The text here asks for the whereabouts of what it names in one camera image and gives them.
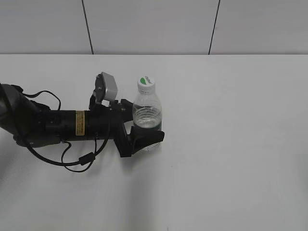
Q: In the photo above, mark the white green bottle cap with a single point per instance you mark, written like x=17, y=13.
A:
x=146, y=85

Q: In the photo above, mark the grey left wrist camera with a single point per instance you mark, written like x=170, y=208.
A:
x=105, y=88

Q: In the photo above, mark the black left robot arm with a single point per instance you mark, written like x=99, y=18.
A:
x=41, y=126

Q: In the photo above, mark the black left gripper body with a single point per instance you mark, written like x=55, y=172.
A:
x=106, y=123

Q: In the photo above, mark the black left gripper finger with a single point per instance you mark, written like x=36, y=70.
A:
x=142, y=138
x=126, y=109

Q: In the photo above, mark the clear cestbon water bottle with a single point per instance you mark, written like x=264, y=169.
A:
x=147, y=111

